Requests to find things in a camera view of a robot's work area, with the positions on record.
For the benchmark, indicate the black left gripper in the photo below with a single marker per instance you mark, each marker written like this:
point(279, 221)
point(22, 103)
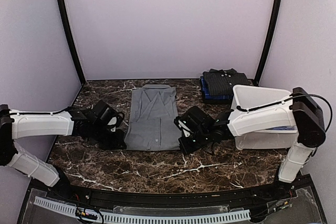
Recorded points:
point(118, 141)

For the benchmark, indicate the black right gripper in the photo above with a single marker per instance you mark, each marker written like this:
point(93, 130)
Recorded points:
point(186, 147)

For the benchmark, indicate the blue plaid shirt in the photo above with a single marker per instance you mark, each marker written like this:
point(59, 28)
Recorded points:
point(206, 95)

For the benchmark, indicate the grey long sleeve shirt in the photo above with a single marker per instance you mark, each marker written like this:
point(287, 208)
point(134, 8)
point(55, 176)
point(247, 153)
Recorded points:
point(151, 121)

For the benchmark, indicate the black striped shirt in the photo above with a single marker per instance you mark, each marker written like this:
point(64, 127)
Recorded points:
point(221, 82)

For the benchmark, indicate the white plastic bin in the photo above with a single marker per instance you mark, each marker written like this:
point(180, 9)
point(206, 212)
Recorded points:
point(255, 111)

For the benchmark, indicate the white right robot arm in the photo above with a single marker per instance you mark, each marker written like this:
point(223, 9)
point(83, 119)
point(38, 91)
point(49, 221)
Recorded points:
point(311, 132)

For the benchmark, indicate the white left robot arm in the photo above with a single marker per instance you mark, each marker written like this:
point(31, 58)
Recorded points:
point(17, 124)

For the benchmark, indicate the blue checkered shirt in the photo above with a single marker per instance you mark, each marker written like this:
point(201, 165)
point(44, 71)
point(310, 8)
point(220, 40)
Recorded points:
point(284, 128)

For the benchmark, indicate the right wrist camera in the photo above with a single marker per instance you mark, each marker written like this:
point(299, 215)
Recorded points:
point(194, 121)

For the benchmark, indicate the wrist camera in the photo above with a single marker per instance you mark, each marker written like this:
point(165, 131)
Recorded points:
point(194, 121)
point(106, 116)

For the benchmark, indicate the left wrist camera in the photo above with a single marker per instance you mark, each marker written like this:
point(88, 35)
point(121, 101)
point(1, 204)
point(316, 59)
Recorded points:
point(106, 116)

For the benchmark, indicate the white cable duct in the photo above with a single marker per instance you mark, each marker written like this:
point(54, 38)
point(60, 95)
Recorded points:
point(144, 215)

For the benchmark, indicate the black front rail base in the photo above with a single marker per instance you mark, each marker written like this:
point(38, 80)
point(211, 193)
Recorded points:
point(295, 203)

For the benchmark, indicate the black left frame post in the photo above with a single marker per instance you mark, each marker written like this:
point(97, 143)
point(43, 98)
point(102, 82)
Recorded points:
point(70, 41)

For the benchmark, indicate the black frame post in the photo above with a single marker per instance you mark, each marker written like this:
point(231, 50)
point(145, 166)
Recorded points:
point(70, 41)
point(268, 42)

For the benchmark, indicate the black right frame post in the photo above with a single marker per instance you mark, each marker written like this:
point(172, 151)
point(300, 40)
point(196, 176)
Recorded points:
point(268, 42)

